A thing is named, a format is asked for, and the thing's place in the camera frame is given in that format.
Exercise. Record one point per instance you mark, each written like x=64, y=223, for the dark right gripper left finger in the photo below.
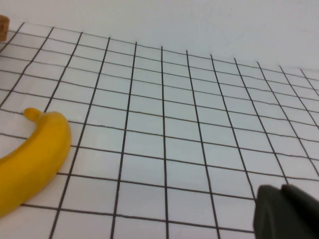
x=269, y=216

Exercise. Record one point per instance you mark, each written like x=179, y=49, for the woven wicker basket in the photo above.
x=3, y=27

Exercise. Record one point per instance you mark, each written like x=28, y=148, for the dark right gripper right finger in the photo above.
x=304, y=214

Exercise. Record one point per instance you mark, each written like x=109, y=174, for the yellow plastic banana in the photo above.
x=37, y=161

